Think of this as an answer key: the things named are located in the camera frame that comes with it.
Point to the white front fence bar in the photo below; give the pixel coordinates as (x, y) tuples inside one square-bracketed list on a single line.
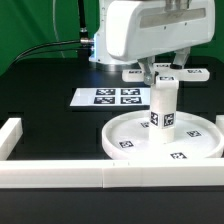
[(110, 173)]

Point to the white round table top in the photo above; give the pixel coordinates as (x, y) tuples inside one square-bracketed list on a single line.
[(126, 137)]

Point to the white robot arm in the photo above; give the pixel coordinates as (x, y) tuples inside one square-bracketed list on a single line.
[(100, 57)]

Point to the white left fence block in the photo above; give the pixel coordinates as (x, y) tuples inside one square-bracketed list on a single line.
[(10, 134)]

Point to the white right fence block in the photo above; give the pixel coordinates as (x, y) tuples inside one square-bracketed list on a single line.
[(220, 122)]

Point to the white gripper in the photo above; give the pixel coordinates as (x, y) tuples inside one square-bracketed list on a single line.
[(140, 29)]

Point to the white cross-shaped table base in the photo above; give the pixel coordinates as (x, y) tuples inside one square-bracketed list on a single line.
[(167, 73)]

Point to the white fence block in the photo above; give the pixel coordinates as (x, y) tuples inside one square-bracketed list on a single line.
[(220, 122), (10, 134)]

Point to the black vertical cable connector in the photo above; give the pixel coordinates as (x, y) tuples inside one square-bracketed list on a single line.
[(83, 32)]

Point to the white marker sheet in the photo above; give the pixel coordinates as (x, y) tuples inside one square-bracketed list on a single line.
[(110, 97)]

